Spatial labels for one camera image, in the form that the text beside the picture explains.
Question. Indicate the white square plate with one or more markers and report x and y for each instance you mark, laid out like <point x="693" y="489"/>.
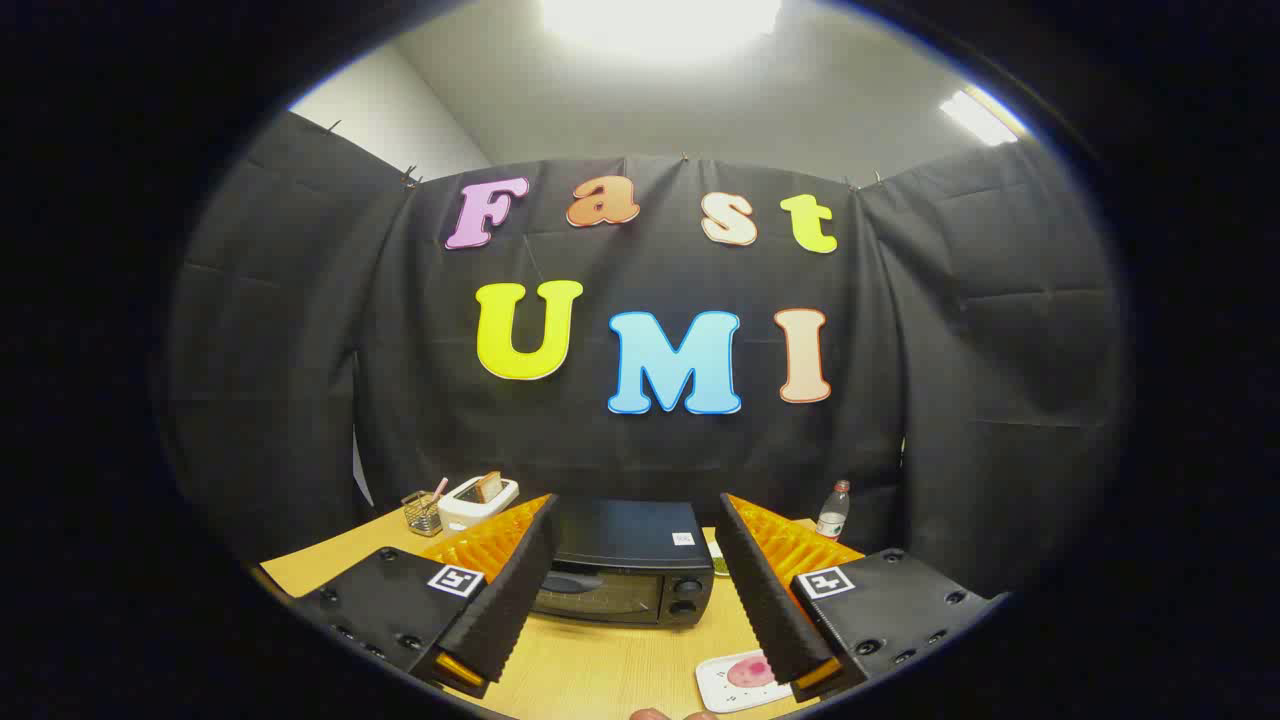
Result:
<point x="715" y="685"/>

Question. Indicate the white divided dish with beans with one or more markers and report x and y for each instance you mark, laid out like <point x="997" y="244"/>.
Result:
<point x="718" y="565"/>

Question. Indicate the black toaster oven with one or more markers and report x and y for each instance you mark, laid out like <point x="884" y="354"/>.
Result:
<point x="620" y="540"/>

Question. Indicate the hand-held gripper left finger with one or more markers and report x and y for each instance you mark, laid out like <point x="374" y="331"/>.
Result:
<point x="510" y="600"/>

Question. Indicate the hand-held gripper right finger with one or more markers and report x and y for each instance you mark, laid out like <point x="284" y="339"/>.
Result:
<point x="765" y="600"/>

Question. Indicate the large ceiling light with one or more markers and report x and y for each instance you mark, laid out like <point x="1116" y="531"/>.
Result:
<point x="660" y="25"/>

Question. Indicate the brown bread slice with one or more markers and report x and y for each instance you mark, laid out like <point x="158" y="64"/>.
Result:
<point x="489" y="487"/>

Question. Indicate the pink stick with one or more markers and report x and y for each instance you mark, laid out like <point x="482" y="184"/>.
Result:
<point x="438" y="490"/>

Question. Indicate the long ceiling light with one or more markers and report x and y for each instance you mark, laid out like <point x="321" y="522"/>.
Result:
<point x="980" y="118"/>

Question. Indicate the black backdrop cloth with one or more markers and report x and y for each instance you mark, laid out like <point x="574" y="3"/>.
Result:
<point x="900" y="350"/>

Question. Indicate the pink ham slice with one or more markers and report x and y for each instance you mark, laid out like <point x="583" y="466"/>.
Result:
<point x="748" y="672"/>

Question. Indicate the white bread toaster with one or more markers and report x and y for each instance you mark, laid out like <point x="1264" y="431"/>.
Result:
<point x="460" y="512"/>

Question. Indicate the clear plastic water bottle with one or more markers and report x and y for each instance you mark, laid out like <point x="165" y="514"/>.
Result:
<point x="832" y="520"/>

